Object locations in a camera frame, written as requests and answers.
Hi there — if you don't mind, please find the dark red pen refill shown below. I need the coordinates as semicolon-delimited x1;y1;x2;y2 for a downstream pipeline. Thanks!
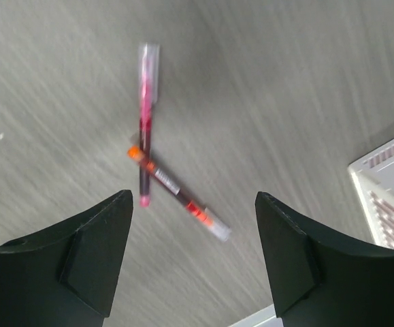
137;42;161;208

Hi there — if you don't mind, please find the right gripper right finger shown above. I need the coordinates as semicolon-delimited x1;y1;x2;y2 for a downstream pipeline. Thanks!
255;191;394;326

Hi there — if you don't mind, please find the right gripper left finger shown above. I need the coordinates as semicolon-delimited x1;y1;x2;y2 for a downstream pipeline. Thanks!
0;190;133;326

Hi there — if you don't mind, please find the white file organizer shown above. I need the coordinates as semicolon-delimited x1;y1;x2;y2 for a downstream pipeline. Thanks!
348;139;394;249

